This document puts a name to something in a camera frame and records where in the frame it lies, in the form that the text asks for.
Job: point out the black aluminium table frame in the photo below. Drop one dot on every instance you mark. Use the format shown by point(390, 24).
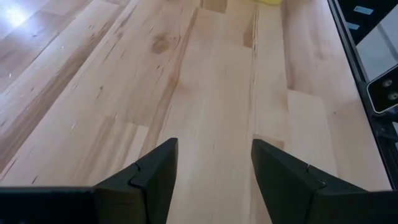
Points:
point(381, 130)

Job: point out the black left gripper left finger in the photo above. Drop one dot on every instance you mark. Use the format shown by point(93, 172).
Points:
point(109, 205)

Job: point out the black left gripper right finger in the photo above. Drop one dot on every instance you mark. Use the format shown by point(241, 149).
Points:
point(311, 202)

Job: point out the translucent yellow plastic basket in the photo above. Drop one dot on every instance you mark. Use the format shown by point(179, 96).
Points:
point(267, 2)

